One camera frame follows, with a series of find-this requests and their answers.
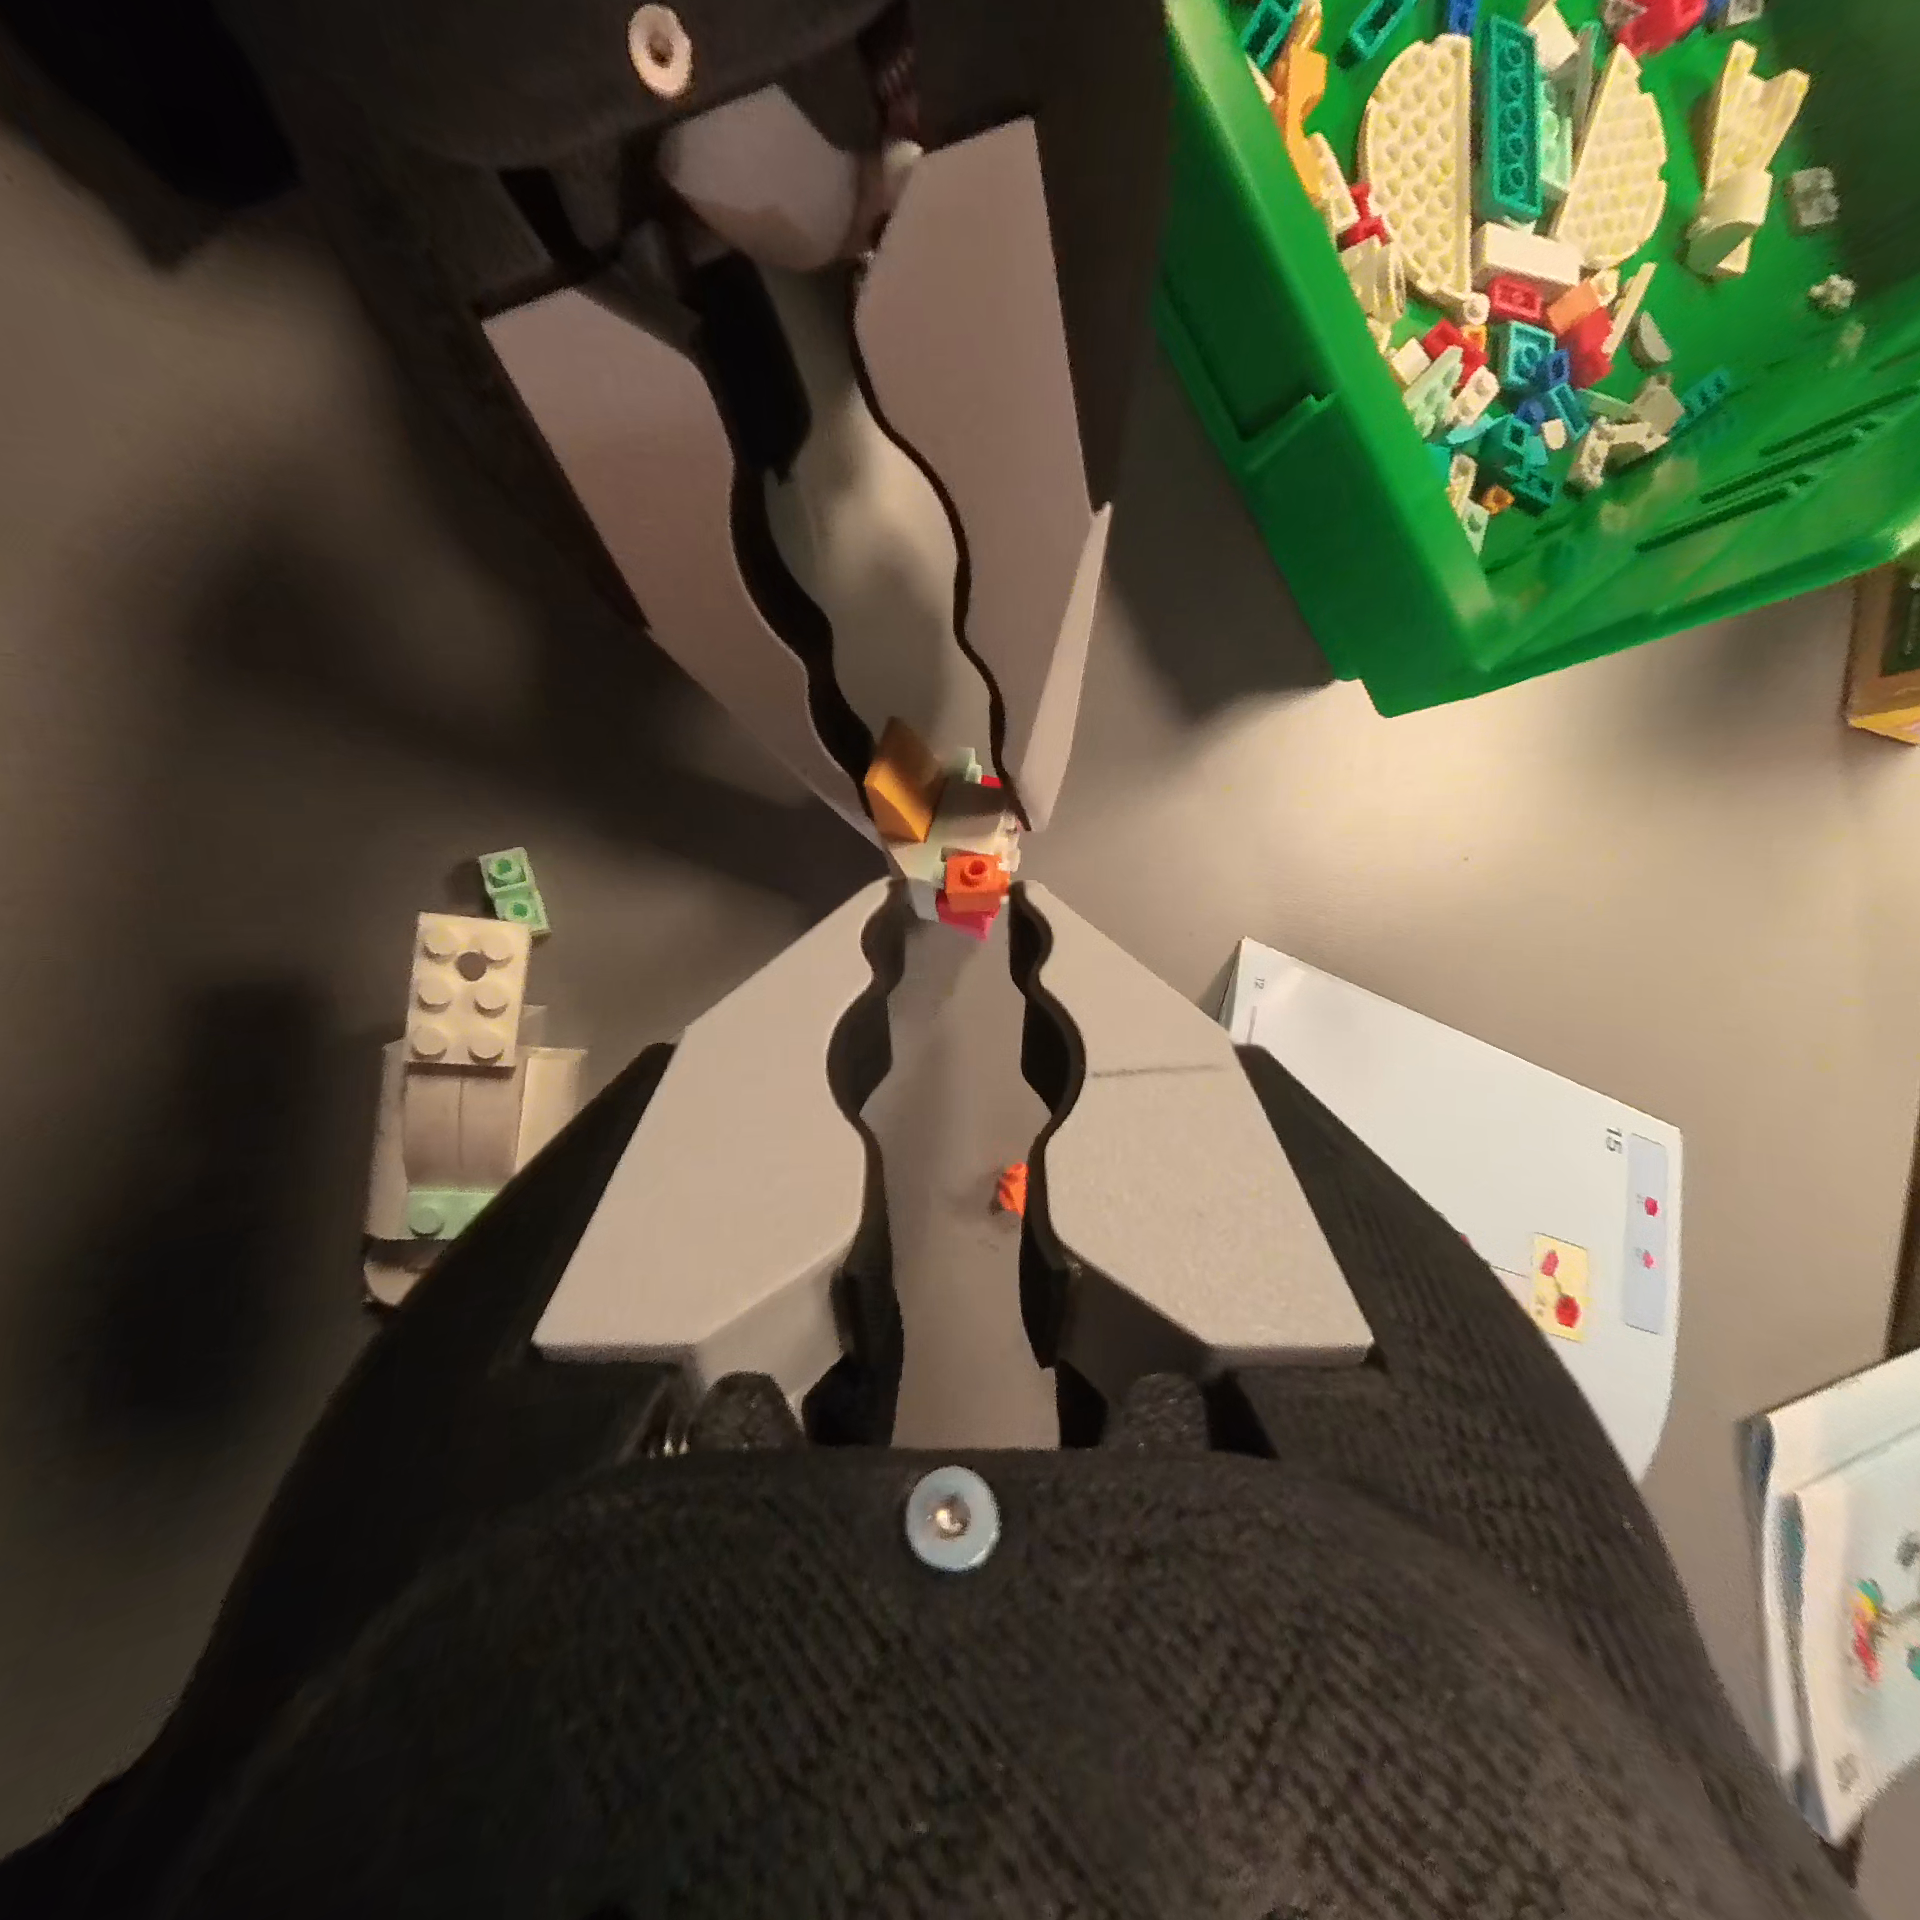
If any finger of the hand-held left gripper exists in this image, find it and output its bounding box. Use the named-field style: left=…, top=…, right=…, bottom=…
left=483, top=271, right=877, bottom=842
left=853, top=111, right=1119, bottom=837

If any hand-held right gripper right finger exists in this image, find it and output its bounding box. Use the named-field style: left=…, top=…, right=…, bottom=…
left=1008, top=881, right=1378, bottom=1371

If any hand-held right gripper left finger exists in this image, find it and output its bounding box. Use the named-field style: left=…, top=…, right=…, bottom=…
left=533, top=879, right=903, bottom=1371

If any small multicoloured lego assembly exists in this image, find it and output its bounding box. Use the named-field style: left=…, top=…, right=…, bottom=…
left=862, top=720, right=1043, bottom=945

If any open lego instruction booklet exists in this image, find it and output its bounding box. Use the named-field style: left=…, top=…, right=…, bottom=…
left=1219, top=938, right=1685, bottom=1485

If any beige lego assembly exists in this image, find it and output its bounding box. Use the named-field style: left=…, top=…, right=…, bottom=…
left=359, top=911, right=592, bottom=1309

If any green two-stud lego plate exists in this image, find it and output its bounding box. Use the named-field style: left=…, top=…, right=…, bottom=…
left=475, top=846, right=556, bottom=941

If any pile of loose lego bricks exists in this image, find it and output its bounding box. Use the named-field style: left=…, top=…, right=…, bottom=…
left=1230, top=0, right=1877, bottom=558

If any closed lego instruction booklet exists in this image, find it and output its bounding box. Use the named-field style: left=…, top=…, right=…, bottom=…
left=1740, top=1348, right=1920, bottom=1853

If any yellow lego set box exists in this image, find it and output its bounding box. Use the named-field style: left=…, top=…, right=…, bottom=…
left=1843, top=550, right=1920, bottom=749

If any green plastic bin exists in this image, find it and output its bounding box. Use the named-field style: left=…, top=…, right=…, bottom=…
left=1147, top=0, right=1920, bottom=720

